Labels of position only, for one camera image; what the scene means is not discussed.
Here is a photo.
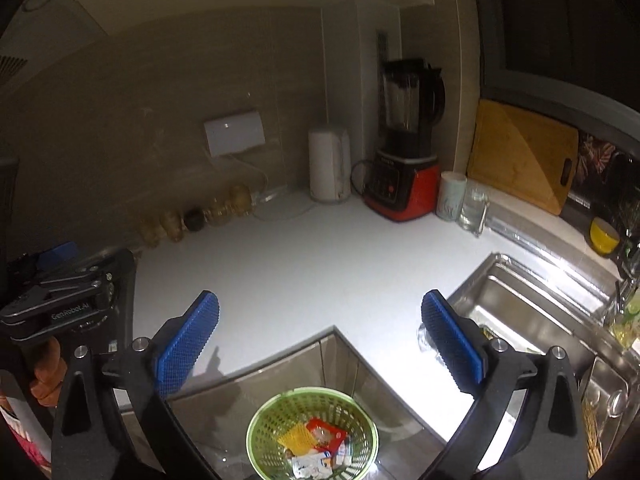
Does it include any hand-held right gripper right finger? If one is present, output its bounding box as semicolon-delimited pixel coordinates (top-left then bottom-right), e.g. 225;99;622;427
422;290;588;480

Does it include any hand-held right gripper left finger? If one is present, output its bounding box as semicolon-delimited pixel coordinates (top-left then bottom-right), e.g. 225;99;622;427
50;290;221;480

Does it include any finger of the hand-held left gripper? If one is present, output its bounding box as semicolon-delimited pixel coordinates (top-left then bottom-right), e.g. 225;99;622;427
7;241;78;281

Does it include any green plastic basket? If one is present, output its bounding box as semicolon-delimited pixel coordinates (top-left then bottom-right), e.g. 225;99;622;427
246;386;379;480

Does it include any yellow foam fruit net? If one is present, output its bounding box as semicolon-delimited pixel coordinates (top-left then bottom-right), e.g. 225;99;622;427
277;422;313;453

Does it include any red snack packet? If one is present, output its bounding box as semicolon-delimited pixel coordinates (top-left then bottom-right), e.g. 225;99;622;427
306;417;348;453

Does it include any large white tissue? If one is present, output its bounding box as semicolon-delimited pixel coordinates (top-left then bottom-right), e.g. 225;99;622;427
292;455;332;480

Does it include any person's left hand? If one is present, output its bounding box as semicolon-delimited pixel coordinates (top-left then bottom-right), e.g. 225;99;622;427
29;335;68;408

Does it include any amber glass cup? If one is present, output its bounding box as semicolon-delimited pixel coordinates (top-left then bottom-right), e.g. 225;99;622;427
160;210;186;242
139;219;163;248
229;182;253;213
206;197;233;226

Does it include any stainless steel sink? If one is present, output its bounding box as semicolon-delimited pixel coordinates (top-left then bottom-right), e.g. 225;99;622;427
447;252;640;480

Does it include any clear glass mug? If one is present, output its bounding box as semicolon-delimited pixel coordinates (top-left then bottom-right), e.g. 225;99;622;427
457;185;491;237

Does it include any person's patterned clothing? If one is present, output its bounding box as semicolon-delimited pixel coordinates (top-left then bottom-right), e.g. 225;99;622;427
0;395;53;480

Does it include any white mug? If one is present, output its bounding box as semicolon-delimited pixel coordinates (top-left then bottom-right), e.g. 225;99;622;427
436;171;467;221

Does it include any bamboo skewer bundle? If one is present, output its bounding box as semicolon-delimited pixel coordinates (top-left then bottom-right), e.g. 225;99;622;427
582;400;607;477

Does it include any black red blender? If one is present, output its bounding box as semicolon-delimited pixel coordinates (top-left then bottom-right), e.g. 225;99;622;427
362;58;446;223

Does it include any steel faucet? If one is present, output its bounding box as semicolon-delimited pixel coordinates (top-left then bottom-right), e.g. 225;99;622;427
602;255;640;326

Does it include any glass jar with plant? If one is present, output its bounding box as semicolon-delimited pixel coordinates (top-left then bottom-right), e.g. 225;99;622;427
607;285;640;351

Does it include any yellow bowl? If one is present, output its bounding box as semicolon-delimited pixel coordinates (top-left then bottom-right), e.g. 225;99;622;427
590;216;621;256

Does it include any wooden cutting board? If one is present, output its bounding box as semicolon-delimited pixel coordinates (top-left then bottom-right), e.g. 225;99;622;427
466;99;580;216

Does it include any white electric kettle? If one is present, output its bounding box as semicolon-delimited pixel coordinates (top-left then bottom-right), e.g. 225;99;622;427
307;122;352;204

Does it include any white power cable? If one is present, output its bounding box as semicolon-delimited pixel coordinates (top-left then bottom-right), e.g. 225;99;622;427
227;152;312;222

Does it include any black power cable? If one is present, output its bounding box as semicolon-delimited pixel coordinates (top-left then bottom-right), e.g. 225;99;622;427
350;159;373;196

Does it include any white wall socket panel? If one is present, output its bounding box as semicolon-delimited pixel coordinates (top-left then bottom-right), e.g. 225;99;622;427
203;111;266;157

